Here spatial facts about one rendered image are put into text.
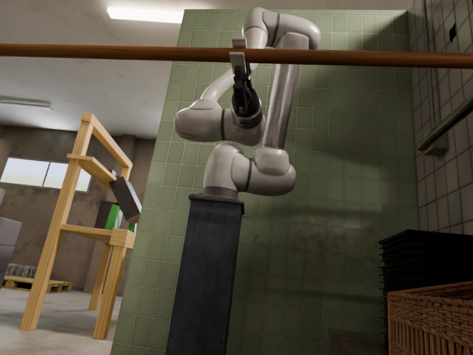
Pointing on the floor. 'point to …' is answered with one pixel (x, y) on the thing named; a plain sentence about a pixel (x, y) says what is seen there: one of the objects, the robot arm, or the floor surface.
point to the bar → (447, 124)
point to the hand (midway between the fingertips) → (238, 56)
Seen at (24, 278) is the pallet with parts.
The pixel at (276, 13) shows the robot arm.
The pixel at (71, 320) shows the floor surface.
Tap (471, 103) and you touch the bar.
